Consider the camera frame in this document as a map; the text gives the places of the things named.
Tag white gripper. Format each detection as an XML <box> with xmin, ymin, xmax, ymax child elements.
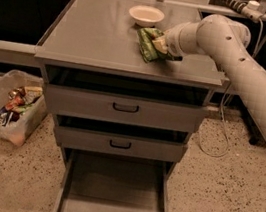
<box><xmin>152</xmin><ymin>25</ymin><xmax>184</xmax><ymax>57</ymax></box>

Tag green jalapeno chip bag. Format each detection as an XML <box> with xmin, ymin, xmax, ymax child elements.
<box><xmin>137</xmin><ymin>27</ymin><xmax>183</xmax><ymax>63</ymax></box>

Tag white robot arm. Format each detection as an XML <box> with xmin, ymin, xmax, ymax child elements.
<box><xmin>153</xmin><ymin>14</ymin><xmax>266</xmax><ymax>141</ymax></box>

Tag grey top drawer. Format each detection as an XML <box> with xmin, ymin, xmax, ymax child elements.
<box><xmin>38</xmin><ymin>63</ymin><xmax>212</xmax><ymax>139</ymax></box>

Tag grey drawer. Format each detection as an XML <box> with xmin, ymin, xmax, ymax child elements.
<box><xmin>38</xmin><ymin>63</ymin><xmax>212</xmax><ymax>139</ymax></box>
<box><xmin>52</xmin><ymin>150</ymin><xmax>168</xmax><ymax>212</ymax></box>
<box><xmin>54</xmin><ymin>115</ymin><xmax>187</xmax><ymax>162</ymax></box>

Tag grey drawer cabinet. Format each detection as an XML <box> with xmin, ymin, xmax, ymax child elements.
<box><xmin>8</xmin><ymin>0</ymin><xmax>237</xmax><ymax>212</ymax></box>

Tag grey middle drawer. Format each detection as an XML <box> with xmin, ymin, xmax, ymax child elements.
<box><xmin>54</xmin><ymin>115</ymin><xmax>187</xmax><ymax>162</ymax></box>

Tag grey bottom drawer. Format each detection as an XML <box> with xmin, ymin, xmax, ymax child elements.
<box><xmin>52</xmin><ymin>150</ymin><xmax>168</xmax><ymax>212</ymax></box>

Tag white ceramic bowl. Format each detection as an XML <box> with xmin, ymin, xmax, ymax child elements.
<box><xmin>129</xmin><ymin>5</ymin><xmax>165</xmax><ymax>28</ymax></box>

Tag white power strip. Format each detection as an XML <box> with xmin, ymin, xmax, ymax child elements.
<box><xmin>222</xmin><ymin>0</ymin><xmax>263</xmax><ymax>22</ymax></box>

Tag snack packages in bin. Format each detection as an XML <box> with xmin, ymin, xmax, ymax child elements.
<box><xmin>0</xmin><ymin>86</ymin><xmax>43</xmax><ymax>127</ymax></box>

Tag clear plastic storage bin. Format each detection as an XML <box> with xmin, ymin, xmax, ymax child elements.
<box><xmin>0</xmin><ymin>70</ymin><xmax>47</xmax><ymax>147</ymax></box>

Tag white power cable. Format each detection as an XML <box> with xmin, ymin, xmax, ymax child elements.
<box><xmin>194</xmin><ymin>11</ymin><xmax>266</xmax><ymax>163</ymax></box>

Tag grey metal frame rail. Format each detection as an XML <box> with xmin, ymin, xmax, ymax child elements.
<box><xmin>0</xmin><ymin>33</ymin><xmax>259</xmax><ymax>106</ymax></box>

